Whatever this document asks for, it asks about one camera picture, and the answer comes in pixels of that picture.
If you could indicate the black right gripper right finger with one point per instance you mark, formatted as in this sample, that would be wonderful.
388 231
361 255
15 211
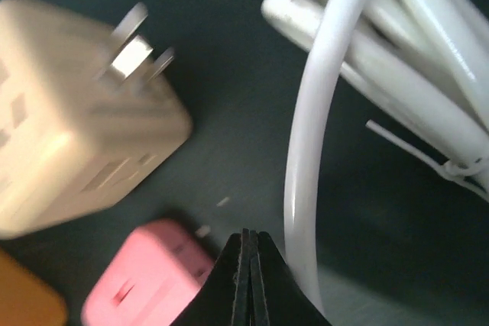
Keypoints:
275 298

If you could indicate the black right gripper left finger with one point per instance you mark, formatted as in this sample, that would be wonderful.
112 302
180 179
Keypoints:
223 300

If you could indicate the pink plug adapter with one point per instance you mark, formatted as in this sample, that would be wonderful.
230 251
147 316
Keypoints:
156 273

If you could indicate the beige cube plug adapter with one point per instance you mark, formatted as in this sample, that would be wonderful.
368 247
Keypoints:
86 113

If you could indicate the orange power strip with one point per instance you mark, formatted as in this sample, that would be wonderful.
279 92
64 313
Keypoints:
26 299

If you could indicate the white zip tie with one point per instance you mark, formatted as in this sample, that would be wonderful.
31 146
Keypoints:
448 170

